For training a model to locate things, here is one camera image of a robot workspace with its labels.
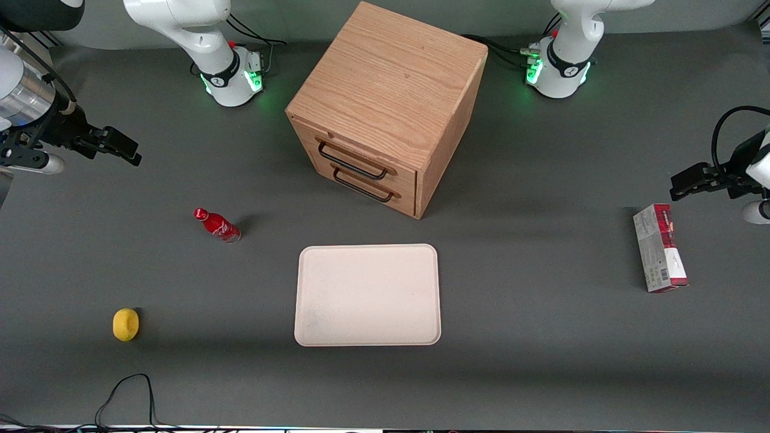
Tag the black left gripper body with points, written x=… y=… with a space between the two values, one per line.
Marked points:
x=735 y=167

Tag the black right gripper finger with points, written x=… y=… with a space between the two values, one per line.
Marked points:
x=114 y=143
x=15 y=150

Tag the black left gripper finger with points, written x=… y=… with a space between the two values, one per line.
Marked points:
x=695 y=180

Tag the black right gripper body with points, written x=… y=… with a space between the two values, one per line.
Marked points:
x=62 y=128

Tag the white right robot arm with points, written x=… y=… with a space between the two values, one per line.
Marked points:
x=180 y=24

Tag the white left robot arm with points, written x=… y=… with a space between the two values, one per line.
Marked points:
x=568 y=54

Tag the wooden drawer front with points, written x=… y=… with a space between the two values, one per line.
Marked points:
x=397 y=201
x=367 y=157

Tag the wooden drawer cabinet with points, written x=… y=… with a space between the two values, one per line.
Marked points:
x=391 y=78

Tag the red grey cardboard box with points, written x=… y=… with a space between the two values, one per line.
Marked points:
x=659 y=249

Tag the red cola bottle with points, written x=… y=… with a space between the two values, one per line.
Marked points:
x=218 y=225

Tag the yellow lemon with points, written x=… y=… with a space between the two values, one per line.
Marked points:
x=126 y=325

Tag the cream plastic tray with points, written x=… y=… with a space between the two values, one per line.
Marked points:
x=367 y=294

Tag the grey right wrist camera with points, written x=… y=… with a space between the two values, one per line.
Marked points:
x=48 y=163

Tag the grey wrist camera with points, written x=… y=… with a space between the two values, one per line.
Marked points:
x=48 y=163
x=757 y=213

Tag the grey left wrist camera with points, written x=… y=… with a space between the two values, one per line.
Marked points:
x=757 y=213

